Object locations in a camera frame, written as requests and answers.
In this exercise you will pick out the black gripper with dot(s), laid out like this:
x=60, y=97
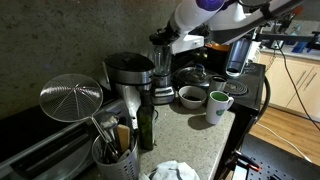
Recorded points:
x=170, y=30

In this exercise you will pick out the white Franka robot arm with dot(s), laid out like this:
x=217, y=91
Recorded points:
x=240, y=13

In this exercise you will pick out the glass jar blender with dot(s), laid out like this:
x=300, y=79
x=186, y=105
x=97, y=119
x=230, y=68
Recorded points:
x=162, y=76

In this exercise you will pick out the glass pot lid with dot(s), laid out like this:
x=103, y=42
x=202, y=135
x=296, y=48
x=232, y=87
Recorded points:
x=194, y=76

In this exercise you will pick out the black silver coffee maker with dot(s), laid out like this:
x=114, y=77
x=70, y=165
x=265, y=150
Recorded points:
x=130, y=73

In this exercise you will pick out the orange black pot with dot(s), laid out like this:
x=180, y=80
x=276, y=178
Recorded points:
x=216, y=56

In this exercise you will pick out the white ceramic bowl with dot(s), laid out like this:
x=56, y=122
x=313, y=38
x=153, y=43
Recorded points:
x=192, y=98

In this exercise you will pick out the small steel cup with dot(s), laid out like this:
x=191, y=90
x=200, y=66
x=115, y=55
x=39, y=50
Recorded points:
x=217, y=84

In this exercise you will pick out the dark green oil bottle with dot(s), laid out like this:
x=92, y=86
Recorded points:
x=146, y=123

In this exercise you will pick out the white mug green logo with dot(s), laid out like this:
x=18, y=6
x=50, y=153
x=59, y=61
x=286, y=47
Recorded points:
x=216, y=110

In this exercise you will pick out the steel ladle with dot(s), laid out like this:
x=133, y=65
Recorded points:
x=109, y=120

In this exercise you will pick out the black electric stove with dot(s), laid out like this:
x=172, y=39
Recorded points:
x=250, y=86

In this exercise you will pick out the wooden spatula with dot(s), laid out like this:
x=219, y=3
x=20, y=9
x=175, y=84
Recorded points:
x=123, y=136

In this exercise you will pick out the white crumpled cloth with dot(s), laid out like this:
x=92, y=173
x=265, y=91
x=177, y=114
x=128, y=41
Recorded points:
x=175, y=171

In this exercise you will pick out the perforated metal utensil holder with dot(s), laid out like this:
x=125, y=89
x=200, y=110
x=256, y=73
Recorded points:
x=120, y=166

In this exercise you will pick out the blue box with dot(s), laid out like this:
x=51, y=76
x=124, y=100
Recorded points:
x=299, y=47

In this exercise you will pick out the light wooden cabinet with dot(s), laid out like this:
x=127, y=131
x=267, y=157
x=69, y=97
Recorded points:
x=293, y=83

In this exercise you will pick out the silver toaster oven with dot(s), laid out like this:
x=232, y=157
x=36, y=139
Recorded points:
x=43, y=150

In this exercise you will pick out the black perforated board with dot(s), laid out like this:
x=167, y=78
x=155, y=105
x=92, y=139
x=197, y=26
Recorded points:
x=283, y=163

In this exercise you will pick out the black mounting rail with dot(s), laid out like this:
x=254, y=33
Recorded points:
x=296, y=38

